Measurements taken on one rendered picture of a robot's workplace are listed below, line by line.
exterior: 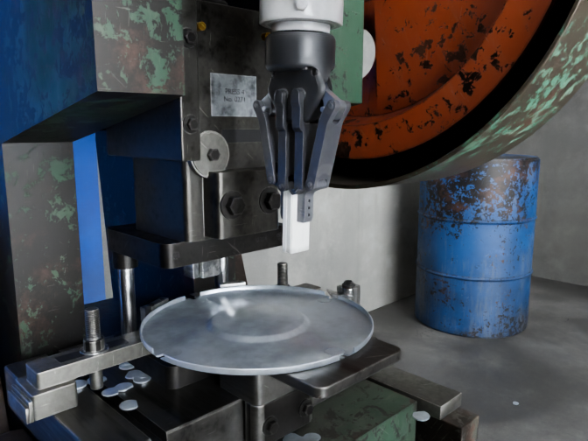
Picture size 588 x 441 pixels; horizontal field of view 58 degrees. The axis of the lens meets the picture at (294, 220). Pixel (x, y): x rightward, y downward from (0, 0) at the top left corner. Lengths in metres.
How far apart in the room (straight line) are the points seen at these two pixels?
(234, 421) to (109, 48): 0.44
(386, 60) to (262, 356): 0.58
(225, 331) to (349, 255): 2.23
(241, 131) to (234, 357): 0.28
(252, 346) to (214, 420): 0.10
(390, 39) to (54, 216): 0.61
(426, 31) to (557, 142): 3.06
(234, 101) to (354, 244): 2.25
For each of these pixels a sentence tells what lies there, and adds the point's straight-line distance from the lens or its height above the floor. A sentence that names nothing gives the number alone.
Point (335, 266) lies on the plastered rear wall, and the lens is 2.78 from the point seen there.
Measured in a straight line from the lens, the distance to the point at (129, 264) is 0.77.
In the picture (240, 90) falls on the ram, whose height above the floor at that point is 1.07.
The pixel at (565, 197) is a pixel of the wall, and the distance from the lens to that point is 3.95.
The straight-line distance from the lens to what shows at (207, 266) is 0.75.
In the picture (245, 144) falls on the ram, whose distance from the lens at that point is 0.69.
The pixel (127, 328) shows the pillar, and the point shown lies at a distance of 0.80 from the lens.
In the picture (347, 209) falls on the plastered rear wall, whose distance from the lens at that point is 2.79.
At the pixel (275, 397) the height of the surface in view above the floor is 0.71.
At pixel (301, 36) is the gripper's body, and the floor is 1.12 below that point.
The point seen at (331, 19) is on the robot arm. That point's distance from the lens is 0.57.
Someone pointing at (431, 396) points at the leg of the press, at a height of 0.64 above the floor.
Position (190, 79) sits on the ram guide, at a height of 1.08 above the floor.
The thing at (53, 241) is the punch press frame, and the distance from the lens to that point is 0.86.
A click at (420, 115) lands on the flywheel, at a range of 0.89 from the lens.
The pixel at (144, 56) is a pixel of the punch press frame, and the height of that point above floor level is 1.10.
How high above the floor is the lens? 1.03
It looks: 10 degrees down
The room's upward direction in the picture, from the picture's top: straight up
